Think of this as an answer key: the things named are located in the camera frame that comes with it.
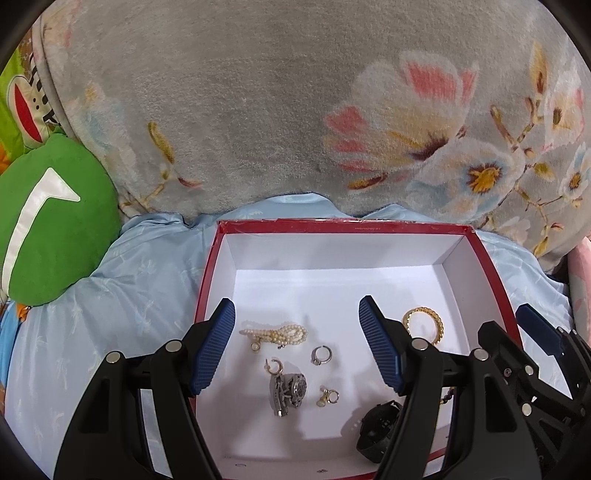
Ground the gold twisted bangle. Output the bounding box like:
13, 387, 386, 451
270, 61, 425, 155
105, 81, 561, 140
402, 306, 445, 345

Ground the silver metal wristwatch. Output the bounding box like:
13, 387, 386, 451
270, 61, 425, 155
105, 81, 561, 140
270, 374, 308, 417

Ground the light blue palm-print sheet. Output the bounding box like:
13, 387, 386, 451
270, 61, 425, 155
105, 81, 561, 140
1, 194, 574, 479

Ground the pink white plush pillow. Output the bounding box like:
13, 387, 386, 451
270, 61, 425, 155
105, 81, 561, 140
567, 237, 591, 344

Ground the red open gift box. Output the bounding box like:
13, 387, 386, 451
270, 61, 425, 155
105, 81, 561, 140
197, 219, 519, 479

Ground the green round pillow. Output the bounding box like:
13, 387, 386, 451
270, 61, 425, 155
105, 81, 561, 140
1, 134, 121, 306

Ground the grey floral blanket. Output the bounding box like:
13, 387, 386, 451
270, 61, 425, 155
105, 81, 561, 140
32, 1, 590, 270

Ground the colourful monkey print cushion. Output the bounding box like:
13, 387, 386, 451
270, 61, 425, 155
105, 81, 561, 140
0, 37, 63, 173

